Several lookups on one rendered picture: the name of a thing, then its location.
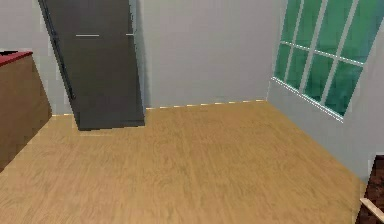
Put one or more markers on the dark grey fridge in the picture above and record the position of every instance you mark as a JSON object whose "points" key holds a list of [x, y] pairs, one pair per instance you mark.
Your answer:
{"points": [[100, 73]]}

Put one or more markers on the green paned window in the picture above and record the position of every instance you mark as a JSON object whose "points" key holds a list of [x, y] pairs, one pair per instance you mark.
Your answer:
{"points": [[320, 53]]}

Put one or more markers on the brown cabinet with red top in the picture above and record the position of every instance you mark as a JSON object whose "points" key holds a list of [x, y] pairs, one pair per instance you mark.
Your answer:
{"points": [[18, 103]]}

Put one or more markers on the dark brown wooden furniture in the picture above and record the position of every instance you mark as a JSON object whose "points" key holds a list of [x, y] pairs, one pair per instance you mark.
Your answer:
{"points": [[375, 190]]}

